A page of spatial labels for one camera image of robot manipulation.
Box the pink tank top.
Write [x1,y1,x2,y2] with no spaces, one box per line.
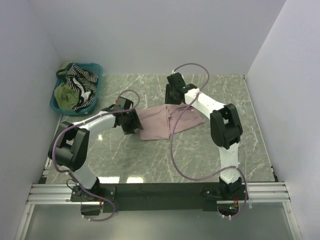
[137,103,205,141]

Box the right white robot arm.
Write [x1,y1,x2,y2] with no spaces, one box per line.
[165,72,245,200]

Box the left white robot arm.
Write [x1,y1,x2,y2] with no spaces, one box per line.
[48,96,143,201]

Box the black white striped tank top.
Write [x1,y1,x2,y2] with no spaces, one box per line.
[66,63,99,112]

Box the green tank top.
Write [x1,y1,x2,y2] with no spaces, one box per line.
[53,62,79,111]

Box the teal plastic basket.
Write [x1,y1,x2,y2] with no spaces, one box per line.
[50,62,103,116]

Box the black base beam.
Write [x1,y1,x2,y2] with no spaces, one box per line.
[70,182,251,215]

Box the aluminium rail frame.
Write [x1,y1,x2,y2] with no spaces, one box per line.
[16,115,301,240]

